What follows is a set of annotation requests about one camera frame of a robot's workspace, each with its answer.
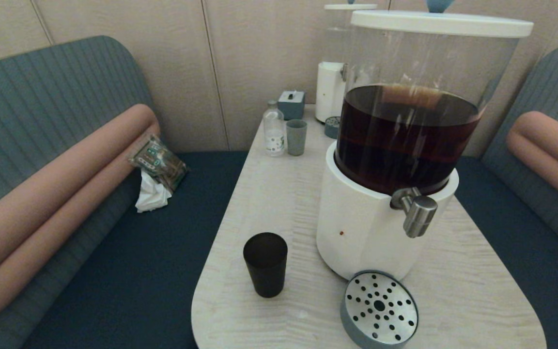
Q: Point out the green snack package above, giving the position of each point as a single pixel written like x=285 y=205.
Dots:
x=159 y=162

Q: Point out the small grey box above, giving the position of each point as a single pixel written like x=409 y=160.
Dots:
x=291 y=105

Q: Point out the far empty drink dispenser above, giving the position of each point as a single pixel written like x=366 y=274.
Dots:
x=330 y=92

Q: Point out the clear plastic bottle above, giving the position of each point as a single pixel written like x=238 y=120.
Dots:
x=274 y=131

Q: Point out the black plastic cup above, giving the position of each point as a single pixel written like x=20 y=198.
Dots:
x=265 y=266

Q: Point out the pink bolster cushion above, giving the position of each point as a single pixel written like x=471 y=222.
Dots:
x=550 y=150
x=56 y=194

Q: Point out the large tea drink dispenser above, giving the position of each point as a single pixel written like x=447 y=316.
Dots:
x=356 y=228

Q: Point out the grey-green cup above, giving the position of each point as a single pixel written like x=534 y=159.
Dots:
x=296 y=138

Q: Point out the small grey drip tray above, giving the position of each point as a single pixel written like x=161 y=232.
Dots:
x=331 y=128

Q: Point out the crumpled white tissue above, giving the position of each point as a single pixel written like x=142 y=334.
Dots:
x=152 y=196

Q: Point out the metal dispenser tap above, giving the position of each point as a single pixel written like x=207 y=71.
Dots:
x=419 y=213

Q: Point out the round grey perforated drip tray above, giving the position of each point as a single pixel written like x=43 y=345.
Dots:
x=380 y=310

